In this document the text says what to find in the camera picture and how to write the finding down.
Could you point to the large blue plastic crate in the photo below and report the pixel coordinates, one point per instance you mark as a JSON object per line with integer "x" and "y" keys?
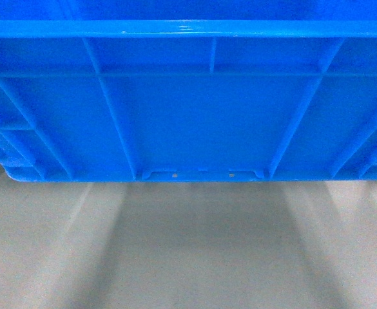
{"x": 188, "y": 91}

